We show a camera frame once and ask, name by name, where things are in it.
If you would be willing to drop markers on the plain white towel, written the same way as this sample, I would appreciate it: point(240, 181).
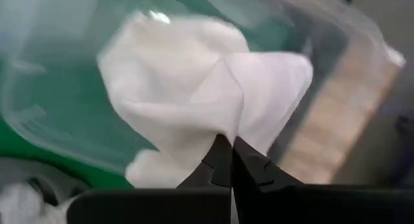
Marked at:
point(181, 88)

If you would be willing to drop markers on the white towel orange stripes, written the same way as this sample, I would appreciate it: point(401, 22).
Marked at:
point(19, 201)

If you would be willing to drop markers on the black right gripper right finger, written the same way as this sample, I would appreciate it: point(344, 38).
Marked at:
point(275, 204)

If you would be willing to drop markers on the clear plastic bin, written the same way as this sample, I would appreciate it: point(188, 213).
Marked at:
point(48, 72)

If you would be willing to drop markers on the wooden table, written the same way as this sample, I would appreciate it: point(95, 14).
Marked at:
point(326, 127)

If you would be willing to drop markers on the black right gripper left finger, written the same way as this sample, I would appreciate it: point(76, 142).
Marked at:
point(213, 204)

